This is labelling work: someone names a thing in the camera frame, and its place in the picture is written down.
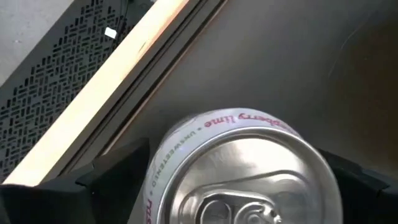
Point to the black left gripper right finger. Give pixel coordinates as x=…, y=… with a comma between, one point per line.
x=370, y=202

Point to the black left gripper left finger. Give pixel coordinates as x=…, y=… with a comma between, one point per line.
x=62, y=202

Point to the white red Spindrift can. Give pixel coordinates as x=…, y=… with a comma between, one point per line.
x=242, y=161

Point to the black perforated computer case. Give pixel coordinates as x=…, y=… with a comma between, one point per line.
x=46, y=84

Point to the white sticker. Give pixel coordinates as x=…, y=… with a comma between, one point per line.
x=110, y=32

